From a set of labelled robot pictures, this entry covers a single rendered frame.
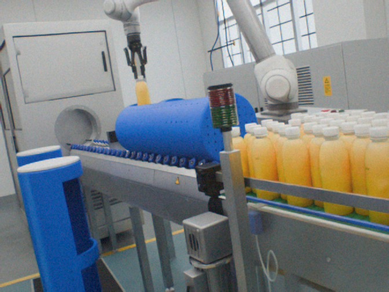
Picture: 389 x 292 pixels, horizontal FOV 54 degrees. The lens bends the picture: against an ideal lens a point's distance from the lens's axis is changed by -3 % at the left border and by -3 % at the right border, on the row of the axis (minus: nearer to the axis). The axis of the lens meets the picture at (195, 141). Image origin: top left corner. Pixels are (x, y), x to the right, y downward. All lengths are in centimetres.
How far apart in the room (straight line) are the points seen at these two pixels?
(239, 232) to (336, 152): 30
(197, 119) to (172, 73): 551
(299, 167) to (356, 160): 17
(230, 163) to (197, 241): 36
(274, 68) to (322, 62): 134
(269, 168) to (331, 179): 24
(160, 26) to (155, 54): 50
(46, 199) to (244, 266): 101
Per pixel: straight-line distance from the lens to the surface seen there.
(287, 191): 106
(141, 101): 213
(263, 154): 116
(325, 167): 100
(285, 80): 173
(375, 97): 318
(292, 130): 107
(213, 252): 121
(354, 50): 304
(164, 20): 707
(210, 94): 91
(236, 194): 95
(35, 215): 182
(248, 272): 103
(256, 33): 181
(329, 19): 437
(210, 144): 147
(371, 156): 92
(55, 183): 175
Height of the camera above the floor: 125
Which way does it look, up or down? 7 degrees down
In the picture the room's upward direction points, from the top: 9 degrees counter-clockwise
